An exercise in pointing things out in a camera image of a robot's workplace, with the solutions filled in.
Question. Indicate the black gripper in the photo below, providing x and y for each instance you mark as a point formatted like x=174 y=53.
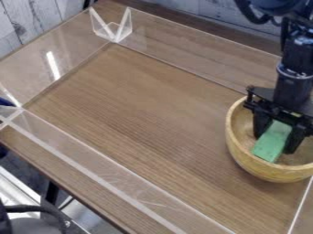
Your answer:
x=286 y=103

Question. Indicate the brown wooden bowl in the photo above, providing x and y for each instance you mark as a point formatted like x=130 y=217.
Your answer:
x=292 y=168

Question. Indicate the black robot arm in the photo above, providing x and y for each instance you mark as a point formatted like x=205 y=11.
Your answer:
x=296 y=24

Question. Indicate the clear acrylic tray wall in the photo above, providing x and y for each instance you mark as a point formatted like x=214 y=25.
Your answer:
x=120 y=121

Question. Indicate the green rectangular block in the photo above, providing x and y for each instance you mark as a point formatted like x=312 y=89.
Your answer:
x=270 y=144

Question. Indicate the clear acrylic corner bracket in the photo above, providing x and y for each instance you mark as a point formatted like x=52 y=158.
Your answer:
x=114 y=32

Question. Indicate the black table leg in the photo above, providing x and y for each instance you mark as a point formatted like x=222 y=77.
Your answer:
x=52 y=193

